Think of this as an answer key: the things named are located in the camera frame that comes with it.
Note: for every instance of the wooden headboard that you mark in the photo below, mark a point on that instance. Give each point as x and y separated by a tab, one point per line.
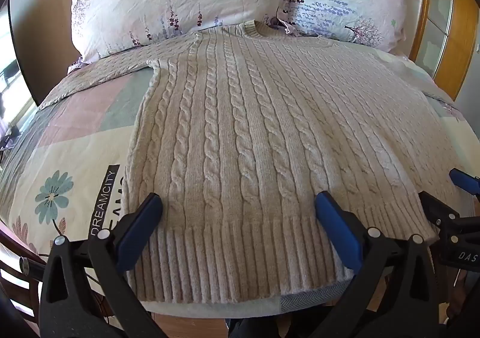
420	4

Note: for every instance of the window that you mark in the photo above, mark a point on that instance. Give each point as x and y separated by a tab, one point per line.
11	90

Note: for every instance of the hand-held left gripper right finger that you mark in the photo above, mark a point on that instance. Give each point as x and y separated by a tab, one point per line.
336	231

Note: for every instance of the wooden wardrobe with glass panels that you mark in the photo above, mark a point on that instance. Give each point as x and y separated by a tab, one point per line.
450	23

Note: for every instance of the patchwork floral bed sheet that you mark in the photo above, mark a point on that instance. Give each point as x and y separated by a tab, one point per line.
75	128

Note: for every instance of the dark brown panel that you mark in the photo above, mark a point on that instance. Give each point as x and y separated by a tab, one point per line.
26	53

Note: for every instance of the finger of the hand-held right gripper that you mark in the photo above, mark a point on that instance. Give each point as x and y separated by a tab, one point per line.
465	181
435	207

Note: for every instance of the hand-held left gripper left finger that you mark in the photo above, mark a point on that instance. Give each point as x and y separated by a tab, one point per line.
139	223

